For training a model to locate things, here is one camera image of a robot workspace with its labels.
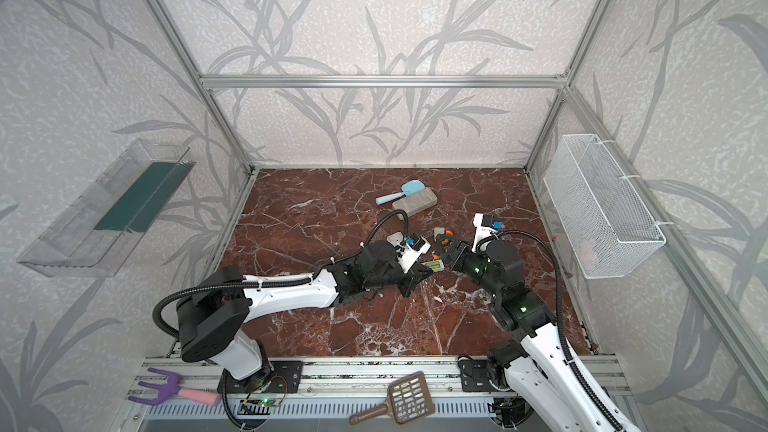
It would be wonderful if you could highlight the white remote control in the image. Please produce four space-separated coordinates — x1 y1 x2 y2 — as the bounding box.
387 232 405 248

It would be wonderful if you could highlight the white battery cover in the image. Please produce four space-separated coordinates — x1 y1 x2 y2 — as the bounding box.
433 227 446 240

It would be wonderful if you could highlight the slim white remote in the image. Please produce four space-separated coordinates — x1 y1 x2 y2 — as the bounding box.
424 259 445 272

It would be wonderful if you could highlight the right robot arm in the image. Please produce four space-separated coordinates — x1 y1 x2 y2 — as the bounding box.
434 234 639 431

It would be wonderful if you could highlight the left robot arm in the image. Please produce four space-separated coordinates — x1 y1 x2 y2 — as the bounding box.
152 235 433 381

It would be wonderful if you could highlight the grey stone block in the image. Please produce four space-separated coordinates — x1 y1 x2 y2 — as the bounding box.
392 188 438 217

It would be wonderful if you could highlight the brown slotted scoop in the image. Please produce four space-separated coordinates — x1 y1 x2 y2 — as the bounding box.
349 371 436 425

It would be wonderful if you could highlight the purple pink garden fork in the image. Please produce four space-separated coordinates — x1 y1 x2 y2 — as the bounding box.
127 367 222 407

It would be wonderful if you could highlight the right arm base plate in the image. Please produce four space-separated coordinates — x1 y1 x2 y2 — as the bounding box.
457 355 495 393

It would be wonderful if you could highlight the white wire basket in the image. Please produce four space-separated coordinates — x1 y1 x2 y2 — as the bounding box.
544 134 666 279

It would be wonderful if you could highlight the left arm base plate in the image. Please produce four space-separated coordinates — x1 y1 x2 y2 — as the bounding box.
217 359 304 395

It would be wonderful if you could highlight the clear plastic wall shelf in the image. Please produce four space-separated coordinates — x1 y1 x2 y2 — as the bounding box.
18 139 196 278

